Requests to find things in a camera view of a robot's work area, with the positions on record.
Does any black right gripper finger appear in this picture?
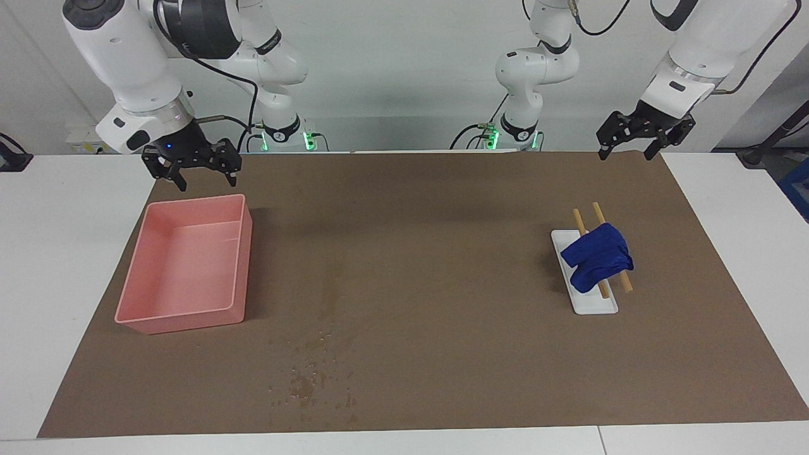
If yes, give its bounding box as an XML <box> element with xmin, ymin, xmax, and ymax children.
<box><xmin>152</xmin><ymin>166</ymin><xmax>188</xmax><ymax>191</ymax></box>
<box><xmin>218</xmin><ymin>140</ymin><xmax>243</xmax><ymax>187</ymax></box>

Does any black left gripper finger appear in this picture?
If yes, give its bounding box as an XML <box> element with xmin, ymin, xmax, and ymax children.
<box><xmin>643</xmin><ymin>123</ymin><xmax>695</xmax><ymax>161</ymax></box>
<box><xmin>597</xmin><ymin>123</ymin><xmax>626</xmax><ymax>162</ymax></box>

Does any blue towel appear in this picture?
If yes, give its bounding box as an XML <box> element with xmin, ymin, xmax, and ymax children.
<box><xmin>560</xmin><ymin>222</ymin><xmax>635</xmax><ymax>294</ymax></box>

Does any wooden rod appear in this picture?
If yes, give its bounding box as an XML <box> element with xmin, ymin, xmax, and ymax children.
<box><xmin>592</xmin><ymin>202</ymin><xmax>633</xmax><ymax>293</ymax></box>
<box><xmin>573</xmin><ymin>209</ymin><xmax>611</xmax><ymax>300</ymax></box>

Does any pink plastic bin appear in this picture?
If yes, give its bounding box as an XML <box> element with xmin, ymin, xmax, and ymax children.
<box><xmin>114</xmin><ymin>193</ymin><xmax>253</xmax><ymax>335</ymax></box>

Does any black stand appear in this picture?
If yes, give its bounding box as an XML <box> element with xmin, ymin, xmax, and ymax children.
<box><xmin>736</xmin><ymin>100</ymin><xmax>809</xmax><ymax>168</ymax></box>

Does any white power strip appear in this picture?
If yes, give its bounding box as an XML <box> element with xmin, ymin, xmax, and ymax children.
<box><xmin>66</xmin><ymin>123</ymin><xmax>118</xmax><ymax>155</ymax></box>

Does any blue box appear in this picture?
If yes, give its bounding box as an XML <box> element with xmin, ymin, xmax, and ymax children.
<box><xmin>777</xmin><ymin>158</ymin><xmax>809</xmax><ymax>223</ymax></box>

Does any white rack tray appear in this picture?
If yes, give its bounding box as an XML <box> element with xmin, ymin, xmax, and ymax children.
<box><xmin>551</xmin><ymin>229</ymin><xmax>619</xmax><ymax>315</ymax></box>

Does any brown table mat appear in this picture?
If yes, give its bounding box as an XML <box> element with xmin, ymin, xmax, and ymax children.
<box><xmin>37</xmin><ymin>150</ymin><xmax>809</xmax><ymax>439</ymax></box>

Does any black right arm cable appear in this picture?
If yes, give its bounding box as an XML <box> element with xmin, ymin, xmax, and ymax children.
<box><xmin>152</xmin><ymin>0</ymin><xmax>261</xmax><ymax>152</ymax></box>

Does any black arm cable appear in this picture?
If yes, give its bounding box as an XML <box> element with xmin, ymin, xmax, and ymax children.
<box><xmin>152</xmin><ymin>0</ymin><xmax>261</xmax><ymax>152</ymax></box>
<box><xmin>521</xmin><ymin>0</ymin><xmax>803</xmax><ymax>95</ymax></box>

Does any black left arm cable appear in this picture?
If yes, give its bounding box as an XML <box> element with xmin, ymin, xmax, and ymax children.
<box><xmin>521</xmin><ymin>0</ymin><xmax>803</xmax><ymax>95</ymax></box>

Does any black base cable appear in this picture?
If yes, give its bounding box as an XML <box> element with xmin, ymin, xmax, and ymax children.
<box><xmin>450</xmin><ymin>94</ymin><xmax>509</xmax><ymax>150</ymax></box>

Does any black clamp mount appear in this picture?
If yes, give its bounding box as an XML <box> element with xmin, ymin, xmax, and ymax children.
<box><xmin>0</xmin><ymin>131</ymin><xmax>33</xmax><ymax>173</ymax></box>

